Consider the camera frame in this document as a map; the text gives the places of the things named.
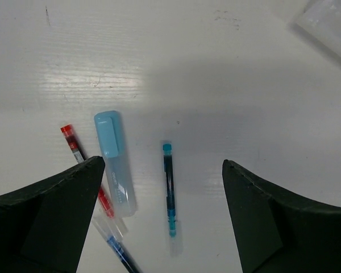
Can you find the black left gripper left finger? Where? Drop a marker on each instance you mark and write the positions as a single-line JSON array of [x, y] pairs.
[[43, 226]]

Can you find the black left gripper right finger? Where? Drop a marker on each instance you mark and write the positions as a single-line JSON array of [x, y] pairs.
[[277, 230]]

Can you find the blue highlighter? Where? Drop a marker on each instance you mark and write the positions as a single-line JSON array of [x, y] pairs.
[[112, 143]]

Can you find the blue pen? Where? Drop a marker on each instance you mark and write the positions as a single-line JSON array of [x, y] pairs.
[[116, 244]]

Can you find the red pen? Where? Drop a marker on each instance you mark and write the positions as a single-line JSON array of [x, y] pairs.
[[106, 207]]

